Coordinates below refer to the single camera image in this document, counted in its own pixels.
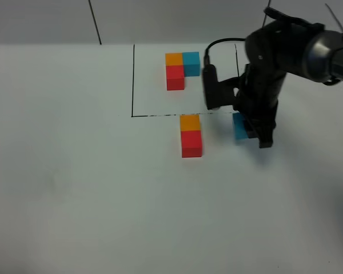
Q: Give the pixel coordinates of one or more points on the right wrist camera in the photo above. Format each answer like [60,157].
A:
[218,94]

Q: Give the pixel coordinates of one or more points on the orange template block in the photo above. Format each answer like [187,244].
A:
[174,59]

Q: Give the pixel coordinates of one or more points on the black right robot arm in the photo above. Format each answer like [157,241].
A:
[287,45]

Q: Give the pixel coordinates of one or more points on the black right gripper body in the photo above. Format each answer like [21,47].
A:
[258,94]

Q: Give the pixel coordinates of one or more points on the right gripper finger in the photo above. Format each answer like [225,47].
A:
[264,135]
[248,122]

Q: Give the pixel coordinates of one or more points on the blue template block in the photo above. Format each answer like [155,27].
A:
[191,62]

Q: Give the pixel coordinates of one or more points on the red template block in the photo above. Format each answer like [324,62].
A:
[175,78]

